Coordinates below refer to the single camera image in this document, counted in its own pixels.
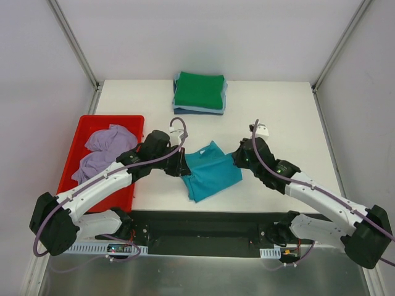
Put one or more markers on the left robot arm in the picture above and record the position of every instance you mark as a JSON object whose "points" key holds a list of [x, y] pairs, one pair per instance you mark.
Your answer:
{"points": [[59, 221]]}

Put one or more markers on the red plastic bin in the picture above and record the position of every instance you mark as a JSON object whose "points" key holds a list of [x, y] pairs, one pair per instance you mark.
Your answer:
{"points": [[87, 125]]}

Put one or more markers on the white slotted cable duct left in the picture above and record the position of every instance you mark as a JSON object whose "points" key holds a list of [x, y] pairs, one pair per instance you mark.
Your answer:
{"points": [[106, 248]]}

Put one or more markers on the aluminium frame post left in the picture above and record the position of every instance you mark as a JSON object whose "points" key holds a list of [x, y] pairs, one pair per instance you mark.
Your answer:
{"points": [[73, 42]]}

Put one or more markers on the teal t shirt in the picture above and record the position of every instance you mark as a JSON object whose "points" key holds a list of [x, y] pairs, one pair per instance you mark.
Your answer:
{"points": [[212, 171]]}

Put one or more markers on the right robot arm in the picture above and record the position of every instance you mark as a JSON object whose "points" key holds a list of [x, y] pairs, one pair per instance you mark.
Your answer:
{"points": [[362, 233]]}

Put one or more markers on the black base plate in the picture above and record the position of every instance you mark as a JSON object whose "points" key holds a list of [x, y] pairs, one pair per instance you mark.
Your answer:
{"points": [[204, 234]]}

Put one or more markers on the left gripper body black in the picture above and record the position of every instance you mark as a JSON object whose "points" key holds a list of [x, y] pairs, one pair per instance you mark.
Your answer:
{"points": [[181, 163]]}

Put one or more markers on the white slotted cable duct right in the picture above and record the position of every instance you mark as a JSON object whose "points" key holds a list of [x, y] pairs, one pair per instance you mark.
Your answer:
{"points": [[274, 253]]}

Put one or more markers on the lavender t shirt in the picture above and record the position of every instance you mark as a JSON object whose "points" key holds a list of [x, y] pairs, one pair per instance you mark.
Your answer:
{"points": [[93, 164], [114, 139]]}

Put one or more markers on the aluminium frame post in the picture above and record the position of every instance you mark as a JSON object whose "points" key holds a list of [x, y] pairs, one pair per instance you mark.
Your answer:
{"points": [[73, 42], [356, 18]]}

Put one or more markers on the light blue folded t shirt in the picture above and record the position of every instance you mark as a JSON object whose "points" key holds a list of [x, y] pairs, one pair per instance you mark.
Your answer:
{"points": [[199, 94]]}

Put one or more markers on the green folded t shirt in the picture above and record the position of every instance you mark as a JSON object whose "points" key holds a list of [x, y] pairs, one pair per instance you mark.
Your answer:
{"points": [[204, 91]]}

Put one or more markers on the aluminium frame post right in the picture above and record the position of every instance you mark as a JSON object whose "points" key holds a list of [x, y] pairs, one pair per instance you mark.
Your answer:
{"points": [[356, 18]]}

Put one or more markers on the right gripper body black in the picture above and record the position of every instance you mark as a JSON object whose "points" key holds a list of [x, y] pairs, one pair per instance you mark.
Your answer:
{"points": [[239, 157]]}

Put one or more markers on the aluminium front rail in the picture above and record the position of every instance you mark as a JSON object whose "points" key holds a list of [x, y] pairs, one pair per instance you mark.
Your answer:
{"points": [[42, 227]]}

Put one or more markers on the white slotted cable duct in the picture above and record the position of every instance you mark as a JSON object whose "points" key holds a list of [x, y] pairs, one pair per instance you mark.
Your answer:
{"points": [[274, 253], [106, 248]]}

